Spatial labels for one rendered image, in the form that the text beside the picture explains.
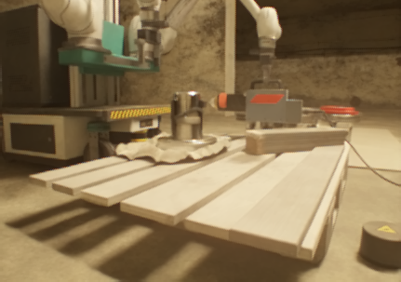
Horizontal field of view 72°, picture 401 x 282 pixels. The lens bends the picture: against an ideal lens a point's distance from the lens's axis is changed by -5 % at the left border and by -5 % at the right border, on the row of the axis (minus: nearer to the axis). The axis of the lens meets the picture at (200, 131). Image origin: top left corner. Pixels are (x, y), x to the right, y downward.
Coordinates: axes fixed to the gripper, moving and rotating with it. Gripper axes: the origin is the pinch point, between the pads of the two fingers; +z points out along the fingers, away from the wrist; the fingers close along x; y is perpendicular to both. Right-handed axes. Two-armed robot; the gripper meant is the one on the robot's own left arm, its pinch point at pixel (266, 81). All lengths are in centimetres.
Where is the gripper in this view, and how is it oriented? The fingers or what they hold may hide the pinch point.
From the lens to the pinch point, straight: 160.4
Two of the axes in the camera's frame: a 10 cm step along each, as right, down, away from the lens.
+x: 3.5, -1.2, 9.3
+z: 0.0, 9.9, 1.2
